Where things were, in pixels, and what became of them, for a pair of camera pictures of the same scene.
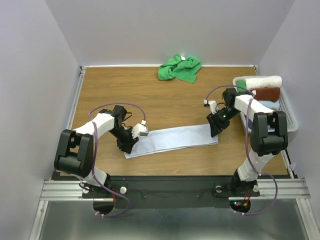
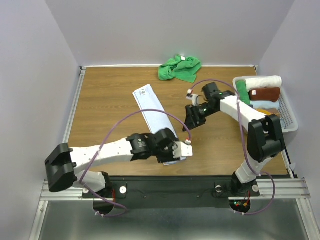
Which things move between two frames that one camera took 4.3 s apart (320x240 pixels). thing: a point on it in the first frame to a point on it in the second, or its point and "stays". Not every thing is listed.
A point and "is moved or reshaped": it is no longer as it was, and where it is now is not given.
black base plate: (172, 192) stays
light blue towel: (163, 139) is moved or reshaped
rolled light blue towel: (275, 105) stays
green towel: (181, 67) stays
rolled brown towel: (265, 94) stays
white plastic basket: (285, 106) stays
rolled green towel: (241, 83) stays
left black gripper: (127, 146) to (169, 157)
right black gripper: (216, 125) to (195, 120)
